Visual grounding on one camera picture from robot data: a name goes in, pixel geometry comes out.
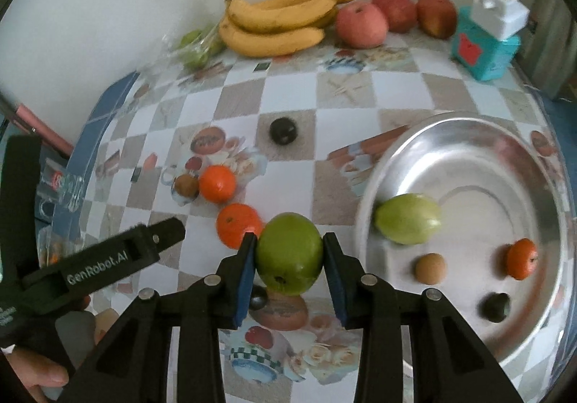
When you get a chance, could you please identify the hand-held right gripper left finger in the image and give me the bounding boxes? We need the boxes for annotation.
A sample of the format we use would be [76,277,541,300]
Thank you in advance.
[56,232,259,403]

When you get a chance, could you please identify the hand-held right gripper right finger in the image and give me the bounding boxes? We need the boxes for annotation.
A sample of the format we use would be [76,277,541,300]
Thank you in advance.
[321,232,526,403]

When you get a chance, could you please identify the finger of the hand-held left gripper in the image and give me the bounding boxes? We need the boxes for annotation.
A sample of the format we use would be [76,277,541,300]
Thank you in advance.
[135,217,186,266]

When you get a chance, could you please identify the dark plum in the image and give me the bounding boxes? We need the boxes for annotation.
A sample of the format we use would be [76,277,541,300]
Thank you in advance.
[479,292,512,323]
[249,285,270,310]
[269,117,299,145]

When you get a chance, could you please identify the dark green mango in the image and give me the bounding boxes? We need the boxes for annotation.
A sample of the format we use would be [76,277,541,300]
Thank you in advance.
[255,212,324,296]

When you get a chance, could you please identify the orange tangerine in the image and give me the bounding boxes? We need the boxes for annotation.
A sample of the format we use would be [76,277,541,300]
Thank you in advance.
[216,203,263,250]
[198,165,238,204]
[505,238,539,281]

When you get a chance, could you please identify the dark brown longan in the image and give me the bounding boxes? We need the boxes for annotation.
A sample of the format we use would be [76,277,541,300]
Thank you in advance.
[174,174,200,198]

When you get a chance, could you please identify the pale green mango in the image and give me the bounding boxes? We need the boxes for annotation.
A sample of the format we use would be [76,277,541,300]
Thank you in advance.
[375,193,442,246]

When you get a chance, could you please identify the light tan longan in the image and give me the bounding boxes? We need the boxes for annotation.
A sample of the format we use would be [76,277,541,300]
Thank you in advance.
[415,253,448,284]

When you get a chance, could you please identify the round steel plate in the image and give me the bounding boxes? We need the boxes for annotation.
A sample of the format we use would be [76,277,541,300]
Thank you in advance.
[354,111,575,379]

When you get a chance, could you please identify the clear bag of green fruits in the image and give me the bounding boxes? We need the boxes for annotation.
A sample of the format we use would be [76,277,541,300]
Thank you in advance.
[160,24,228,72]

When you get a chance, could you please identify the person's left hand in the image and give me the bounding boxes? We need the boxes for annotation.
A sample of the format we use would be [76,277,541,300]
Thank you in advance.
[9,351,70,401]

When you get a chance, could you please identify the clear plastic bag of fruit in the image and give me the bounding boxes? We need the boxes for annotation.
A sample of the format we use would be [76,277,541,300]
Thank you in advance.
[36,225,91,266]

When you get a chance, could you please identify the clear glass mug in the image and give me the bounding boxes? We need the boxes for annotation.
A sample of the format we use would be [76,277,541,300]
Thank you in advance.
[38,159,88,221]

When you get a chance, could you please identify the pink stick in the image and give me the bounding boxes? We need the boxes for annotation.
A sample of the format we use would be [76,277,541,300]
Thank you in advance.
[0,92,75,155]

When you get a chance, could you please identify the yellow banana bunch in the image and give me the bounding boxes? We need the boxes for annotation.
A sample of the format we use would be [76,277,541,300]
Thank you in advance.
[218,0,360,58]

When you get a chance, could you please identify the pale pink apple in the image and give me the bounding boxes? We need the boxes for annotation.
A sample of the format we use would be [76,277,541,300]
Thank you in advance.
[334,1,389,49]

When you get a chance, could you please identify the teal plastic box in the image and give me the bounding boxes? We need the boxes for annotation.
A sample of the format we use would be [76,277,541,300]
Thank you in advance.
[451,8,521,82]

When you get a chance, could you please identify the red apple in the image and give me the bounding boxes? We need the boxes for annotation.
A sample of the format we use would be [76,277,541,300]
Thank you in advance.
[415,0,458,39]
[371,0,418,34]

